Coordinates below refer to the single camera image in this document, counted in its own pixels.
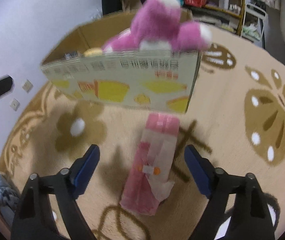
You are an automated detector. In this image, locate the pink tissue pack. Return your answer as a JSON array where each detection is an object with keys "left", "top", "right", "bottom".
[{"left": 120, "top": 113, "right": 180, "bottom": 216}]

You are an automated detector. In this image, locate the pink bear plush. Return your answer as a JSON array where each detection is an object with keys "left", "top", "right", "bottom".
[{"left": 102, "top": 0, "right": 212, "bottom": 53}]

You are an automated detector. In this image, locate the yellow dog plush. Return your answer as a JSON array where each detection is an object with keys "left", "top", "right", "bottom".
[{"left": 83, "top": 48, "right": 103, "bottom": 57}]

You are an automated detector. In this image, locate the beige patterned rug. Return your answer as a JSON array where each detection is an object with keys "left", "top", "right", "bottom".
[{"left": 0, "top": 29, "right": 285, "bottom": 239}]

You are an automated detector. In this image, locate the cardboard box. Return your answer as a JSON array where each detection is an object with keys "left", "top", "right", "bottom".
[{"left": 40, "top": 12, "right": 201, "bottom": 113}]

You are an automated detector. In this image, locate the white trolley rack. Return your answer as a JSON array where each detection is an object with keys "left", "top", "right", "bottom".
[{"left": 241, "top": 3, "right": 267, "bottom": 47}]

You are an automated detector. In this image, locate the wooden bookshelf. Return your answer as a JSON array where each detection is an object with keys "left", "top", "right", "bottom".
[{"left": 182, "top": 0, "right": 245, "bottom": 36}]

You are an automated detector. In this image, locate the lower wall socket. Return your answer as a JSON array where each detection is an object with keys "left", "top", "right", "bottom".
[{"left": 10, "top": 99, "right": 21, "bottom": 111}]

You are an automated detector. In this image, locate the wall socket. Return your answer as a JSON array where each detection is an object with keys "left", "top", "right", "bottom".
[
  {"left": 10, "top": 99, "right": 21, "bottom": 111},
  {"left": 22, "top": 79, "right": 34, "bottom": 93}
]

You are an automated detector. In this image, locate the upper wall socket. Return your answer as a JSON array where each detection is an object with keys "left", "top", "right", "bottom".
[{"left": 22, "top": 79, "right": 34, "bottom": 93}]

